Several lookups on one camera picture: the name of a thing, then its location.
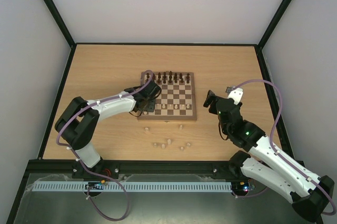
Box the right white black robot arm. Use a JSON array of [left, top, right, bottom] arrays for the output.
[[203, 89, 334, 223]]

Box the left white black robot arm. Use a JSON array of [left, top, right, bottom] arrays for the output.
[[55, 80, 161, 168]]

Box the wooden chess board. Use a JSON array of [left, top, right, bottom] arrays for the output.
[[138, 71, 197, 121]]

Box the metal front plate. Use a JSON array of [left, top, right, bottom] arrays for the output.
[[14, 174, 304, 223]]

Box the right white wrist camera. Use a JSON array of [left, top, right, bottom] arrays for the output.
[[225, 87, 243, 105]]

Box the light blue slotted cable duct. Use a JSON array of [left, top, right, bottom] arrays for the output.
[[32, 181, 232, 192]]

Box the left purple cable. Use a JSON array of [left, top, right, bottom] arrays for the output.
[[56, 70, 130, 221]]

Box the purple cable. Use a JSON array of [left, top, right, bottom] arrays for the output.
[[56, 70, 130, 221], [233, 79, 336, 216]]

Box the black aluminium mounting rail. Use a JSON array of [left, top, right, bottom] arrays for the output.
[[24, 159, 241, 181]]

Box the black enclosure frame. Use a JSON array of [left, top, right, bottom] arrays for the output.
[[7, 0, 293, 223]]

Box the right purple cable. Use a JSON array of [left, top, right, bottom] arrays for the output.
[[233, 79, 336, 216]]

